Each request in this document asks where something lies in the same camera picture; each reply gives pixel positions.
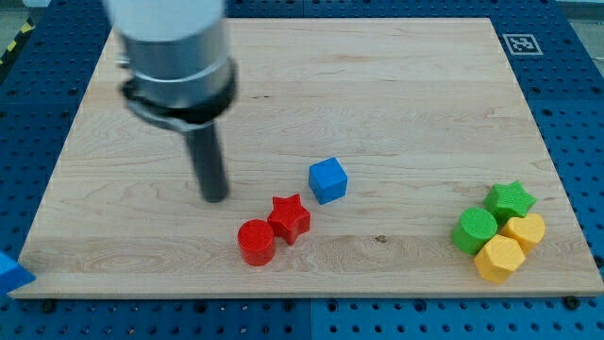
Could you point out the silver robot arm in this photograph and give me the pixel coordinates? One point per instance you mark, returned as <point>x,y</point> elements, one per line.
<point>182,74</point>

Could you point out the blue triangle block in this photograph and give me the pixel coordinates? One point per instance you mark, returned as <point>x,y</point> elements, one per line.
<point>13,275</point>

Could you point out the blue cube block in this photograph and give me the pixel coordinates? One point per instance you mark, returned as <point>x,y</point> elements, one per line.
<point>328,180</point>

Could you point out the red star block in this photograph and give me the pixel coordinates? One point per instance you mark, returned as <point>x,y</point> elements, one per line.
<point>289,218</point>

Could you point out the wooden board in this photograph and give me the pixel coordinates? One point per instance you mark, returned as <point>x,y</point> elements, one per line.
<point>424,116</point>

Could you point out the red cylinder block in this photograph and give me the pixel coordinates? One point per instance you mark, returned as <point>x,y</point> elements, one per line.
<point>256,240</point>

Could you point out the black cylindrical end effector rod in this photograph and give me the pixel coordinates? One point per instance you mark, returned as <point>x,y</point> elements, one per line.
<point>204,148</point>

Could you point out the green cylinder block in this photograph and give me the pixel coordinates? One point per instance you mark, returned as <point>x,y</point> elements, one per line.
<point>475,227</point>

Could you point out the green star block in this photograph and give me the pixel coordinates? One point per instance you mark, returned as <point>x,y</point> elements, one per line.
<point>505,201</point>

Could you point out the yellow hexagon block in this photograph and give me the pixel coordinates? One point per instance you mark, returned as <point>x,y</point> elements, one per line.
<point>499,258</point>

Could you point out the yellow heart block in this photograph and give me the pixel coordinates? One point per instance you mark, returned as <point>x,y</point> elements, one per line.
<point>528,231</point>

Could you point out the white fiducial marker tag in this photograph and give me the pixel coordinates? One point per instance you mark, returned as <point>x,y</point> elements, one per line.
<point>521,44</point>

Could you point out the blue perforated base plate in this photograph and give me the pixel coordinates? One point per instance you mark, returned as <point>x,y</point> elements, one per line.
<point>45,85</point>

